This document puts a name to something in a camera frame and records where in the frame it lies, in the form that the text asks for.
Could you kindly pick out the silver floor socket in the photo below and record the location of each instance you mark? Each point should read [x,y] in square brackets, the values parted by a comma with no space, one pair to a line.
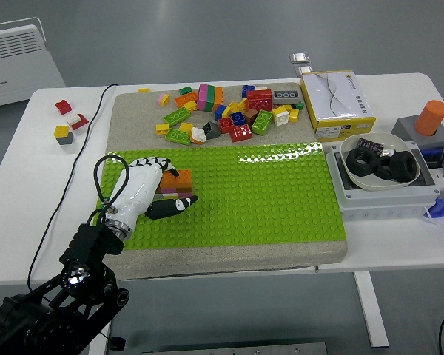
[299,57]
[303,70]

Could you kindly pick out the white and yellow cardboard box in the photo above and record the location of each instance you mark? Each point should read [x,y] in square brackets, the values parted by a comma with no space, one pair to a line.
[336,103]

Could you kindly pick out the cream flat toy brick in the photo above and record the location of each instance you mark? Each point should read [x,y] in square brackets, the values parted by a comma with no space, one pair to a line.
[260,88]

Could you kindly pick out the blue toy brick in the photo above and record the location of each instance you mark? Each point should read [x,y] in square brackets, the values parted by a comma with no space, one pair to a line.
[247,91]
[220,114]
[238,118]

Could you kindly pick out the white bowl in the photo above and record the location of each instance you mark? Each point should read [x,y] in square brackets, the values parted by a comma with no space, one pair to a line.
[373,185]

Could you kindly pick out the dark grey slope brick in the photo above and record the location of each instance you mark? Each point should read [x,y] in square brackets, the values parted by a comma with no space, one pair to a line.
[211,131]

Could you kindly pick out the long orange toy brick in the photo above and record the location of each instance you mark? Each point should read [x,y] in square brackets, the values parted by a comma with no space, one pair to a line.
[185,99]

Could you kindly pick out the small black nut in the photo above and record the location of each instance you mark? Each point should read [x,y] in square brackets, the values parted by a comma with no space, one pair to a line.
[383,172]

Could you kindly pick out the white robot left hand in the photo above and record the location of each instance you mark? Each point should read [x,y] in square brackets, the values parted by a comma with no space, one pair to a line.
[137,192]

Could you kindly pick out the magenta toy brick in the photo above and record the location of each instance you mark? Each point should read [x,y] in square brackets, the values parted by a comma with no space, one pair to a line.
[169,190]

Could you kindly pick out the white zip tie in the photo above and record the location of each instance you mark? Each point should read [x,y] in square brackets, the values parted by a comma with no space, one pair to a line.
[429,218]

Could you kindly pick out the white and orange brick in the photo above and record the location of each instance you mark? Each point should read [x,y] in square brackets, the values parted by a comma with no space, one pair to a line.
[198,135]

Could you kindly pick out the small green toy brick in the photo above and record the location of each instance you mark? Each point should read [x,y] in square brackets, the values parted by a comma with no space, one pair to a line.
[299,105]

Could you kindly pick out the dark circuit board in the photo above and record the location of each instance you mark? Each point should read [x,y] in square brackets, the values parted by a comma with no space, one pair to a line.
[370,145]

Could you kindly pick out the white table leg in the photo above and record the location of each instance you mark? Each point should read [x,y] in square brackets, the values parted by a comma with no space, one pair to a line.
[370,310]
[98,347]

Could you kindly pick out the multicoloured brick stack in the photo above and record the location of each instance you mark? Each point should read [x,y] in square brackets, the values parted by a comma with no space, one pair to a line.
[202,97]

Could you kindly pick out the small white toy brick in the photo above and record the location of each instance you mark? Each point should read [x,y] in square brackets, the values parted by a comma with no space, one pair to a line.
[73,118]

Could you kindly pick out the pink flat toy brick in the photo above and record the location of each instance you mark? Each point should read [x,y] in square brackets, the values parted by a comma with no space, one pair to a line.
[185,194]

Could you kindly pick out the light grey junction box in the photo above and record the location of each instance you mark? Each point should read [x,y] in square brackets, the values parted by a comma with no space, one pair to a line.
[385,203]

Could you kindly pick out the blue and black fixture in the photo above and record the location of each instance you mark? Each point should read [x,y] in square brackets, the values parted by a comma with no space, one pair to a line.
[431,157]

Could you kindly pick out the brown toy brick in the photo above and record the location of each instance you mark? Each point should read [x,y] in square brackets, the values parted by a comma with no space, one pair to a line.
[250,115]

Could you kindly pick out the white panel heater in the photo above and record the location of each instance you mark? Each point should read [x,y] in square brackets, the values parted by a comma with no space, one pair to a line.
[18,70]

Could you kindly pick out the red stepped toy brick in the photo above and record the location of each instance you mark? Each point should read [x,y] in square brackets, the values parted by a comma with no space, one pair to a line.
[63,107]

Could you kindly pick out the yellow slope toy brick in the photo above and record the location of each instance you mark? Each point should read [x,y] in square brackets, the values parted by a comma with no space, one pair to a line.
[232,108]

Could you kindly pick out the white and yellow brick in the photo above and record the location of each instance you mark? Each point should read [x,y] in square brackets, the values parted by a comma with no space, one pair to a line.
[280,117]

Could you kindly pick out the orange cylinder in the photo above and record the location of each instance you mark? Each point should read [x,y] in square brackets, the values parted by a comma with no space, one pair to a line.
[431,116]

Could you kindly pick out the grey toy brick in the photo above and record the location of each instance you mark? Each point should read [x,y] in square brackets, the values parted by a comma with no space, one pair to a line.
[66,140]

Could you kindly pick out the large red toy brick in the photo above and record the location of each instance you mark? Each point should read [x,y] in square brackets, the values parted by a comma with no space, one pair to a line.
[259,100]

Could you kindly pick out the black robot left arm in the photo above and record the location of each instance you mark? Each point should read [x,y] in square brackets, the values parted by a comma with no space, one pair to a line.
[92,244]

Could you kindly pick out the small dark green brick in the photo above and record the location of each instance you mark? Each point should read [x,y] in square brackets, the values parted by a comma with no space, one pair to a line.
[185,91]

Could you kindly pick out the grey three-hole brick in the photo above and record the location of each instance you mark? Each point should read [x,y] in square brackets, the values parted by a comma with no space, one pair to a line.
[286,97]

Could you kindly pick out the large black nut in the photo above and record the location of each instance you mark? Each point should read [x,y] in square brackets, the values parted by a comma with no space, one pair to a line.
[355,162]
[408,170]

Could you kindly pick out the dark green toy brick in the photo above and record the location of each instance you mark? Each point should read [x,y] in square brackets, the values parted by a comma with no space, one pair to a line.
[211,98]

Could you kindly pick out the lime green toy brick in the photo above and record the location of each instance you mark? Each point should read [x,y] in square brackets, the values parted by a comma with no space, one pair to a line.
[177,136]
[175,116]
[262,122]

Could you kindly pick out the red slope toy brick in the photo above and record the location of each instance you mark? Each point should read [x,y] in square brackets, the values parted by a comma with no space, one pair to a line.
[82,122]

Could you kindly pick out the dark orange toy brick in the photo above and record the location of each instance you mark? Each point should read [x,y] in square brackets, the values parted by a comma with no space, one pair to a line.
[185,189]

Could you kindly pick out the green studded baseplate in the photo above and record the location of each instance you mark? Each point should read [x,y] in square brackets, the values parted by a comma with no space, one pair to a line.
[244,207]

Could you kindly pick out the pink and yellow brick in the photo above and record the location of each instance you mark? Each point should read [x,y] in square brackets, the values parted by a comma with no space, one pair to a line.
[163,100]

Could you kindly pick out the grey-brown mat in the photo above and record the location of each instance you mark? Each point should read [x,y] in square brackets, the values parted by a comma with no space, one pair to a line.
[225,259]

